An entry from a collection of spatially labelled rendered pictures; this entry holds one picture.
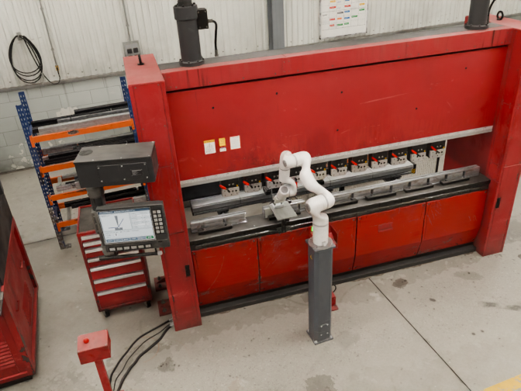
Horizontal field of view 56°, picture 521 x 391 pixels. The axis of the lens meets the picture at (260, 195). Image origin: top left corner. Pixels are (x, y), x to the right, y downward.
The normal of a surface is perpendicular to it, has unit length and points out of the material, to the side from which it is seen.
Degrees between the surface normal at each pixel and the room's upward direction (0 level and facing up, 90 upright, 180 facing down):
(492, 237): 90
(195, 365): 0
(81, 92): 90
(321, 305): 90
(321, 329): 90
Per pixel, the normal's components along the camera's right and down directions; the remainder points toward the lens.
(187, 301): 0.28, 0.47
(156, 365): -0.05, -0.87
